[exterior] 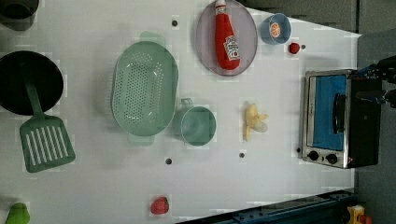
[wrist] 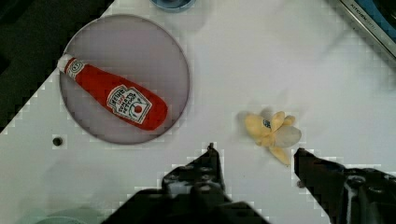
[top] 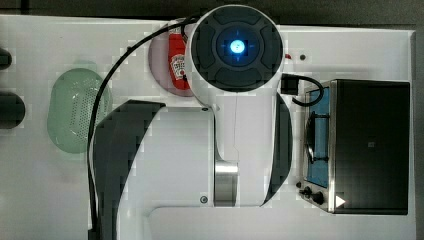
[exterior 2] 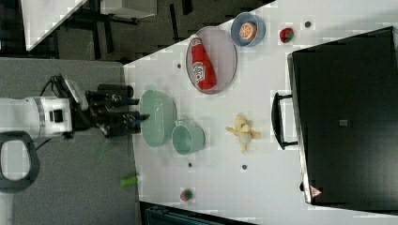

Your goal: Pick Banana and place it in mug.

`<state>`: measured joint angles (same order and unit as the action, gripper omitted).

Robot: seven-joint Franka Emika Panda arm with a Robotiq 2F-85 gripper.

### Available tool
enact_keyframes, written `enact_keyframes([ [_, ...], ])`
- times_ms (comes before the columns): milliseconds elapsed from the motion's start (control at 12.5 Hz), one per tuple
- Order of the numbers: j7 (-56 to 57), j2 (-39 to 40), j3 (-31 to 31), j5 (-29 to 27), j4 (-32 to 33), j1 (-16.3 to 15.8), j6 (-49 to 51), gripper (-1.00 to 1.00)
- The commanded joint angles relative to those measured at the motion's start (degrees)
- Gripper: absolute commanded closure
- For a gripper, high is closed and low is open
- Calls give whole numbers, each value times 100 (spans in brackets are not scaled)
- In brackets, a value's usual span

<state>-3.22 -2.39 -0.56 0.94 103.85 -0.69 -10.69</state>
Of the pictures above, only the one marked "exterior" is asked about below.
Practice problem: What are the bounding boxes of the yellow plush banana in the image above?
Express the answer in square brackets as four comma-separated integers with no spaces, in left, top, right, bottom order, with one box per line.
[244,104,269,141]

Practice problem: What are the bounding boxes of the green plastic mug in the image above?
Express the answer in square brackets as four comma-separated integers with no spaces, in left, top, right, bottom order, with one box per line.
[173,98,217,147]

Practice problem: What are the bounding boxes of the green perforated colander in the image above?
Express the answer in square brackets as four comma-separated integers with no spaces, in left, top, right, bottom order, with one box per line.
[111,31,178,147]

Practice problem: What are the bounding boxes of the red plush ketchup bottle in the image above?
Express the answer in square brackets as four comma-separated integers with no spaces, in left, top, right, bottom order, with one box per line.
[215,0,240,70]

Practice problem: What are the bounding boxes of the grey round plate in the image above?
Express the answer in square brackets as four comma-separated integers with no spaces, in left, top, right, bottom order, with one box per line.
[194,0,258,77]

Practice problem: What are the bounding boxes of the red strawberry toy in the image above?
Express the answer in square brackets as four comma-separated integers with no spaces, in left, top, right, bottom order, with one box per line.
[150,196,169,215]

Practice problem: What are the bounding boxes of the orange slice toy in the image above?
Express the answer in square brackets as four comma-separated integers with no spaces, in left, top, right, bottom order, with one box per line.
[270,22,281,38]

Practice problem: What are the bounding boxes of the small red tomato toy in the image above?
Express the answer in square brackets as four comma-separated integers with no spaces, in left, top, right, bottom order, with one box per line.
[289,43,301,54]

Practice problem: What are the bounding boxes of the blue small bowl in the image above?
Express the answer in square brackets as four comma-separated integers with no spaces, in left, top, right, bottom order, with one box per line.
[260,13,291,45]

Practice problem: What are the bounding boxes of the silver black toaster oven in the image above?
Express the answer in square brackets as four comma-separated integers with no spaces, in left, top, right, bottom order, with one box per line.
[302,69,382,169]

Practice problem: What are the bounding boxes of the green slotted spatula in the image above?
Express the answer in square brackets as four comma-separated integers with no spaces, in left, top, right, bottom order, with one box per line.
[20,82,76,173]

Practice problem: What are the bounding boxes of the black round pan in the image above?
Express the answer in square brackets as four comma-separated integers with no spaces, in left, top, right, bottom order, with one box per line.
[0,50,64,116]

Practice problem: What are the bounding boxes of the yellow red emergency button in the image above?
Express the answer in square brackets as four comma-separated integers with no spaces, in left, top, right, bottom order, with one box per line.
[347,204,373,224]

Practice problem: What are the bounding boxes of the dark grey cup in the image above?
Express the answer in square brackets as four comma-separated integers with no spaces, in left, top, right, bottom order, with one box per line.
[0,0,40,31]

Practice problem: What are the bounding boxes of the green pear toy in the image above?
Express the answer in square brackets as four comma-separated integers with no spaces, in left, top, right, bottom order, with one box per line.
[5,203,31,224]

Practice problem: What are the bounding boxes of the blue metal frame rail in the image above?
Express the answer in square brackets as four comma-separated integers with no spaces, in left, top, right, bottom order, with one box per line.
[178,190,357,224]

